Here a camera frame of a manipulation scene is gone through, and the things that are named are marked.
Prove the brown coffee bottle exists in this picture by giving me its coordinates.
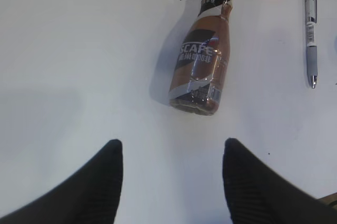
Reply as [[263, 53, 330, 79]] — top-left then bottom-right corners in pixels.
[[168, 0, 233, 116]]

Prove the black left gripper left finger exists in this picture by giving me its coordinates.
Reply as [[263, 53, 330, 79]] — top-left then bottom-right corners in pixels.
[[1, 139, 123, 223]]

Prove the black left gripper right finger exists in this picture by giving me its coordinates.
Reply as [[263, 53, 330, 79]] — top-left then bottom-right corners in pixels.
[[222, 138, 336, 223]]

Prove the white grey-grip pen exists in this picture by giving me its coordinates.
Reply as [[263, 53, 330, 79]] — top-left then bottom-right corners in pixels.
[[304, 0, 318, 89]]

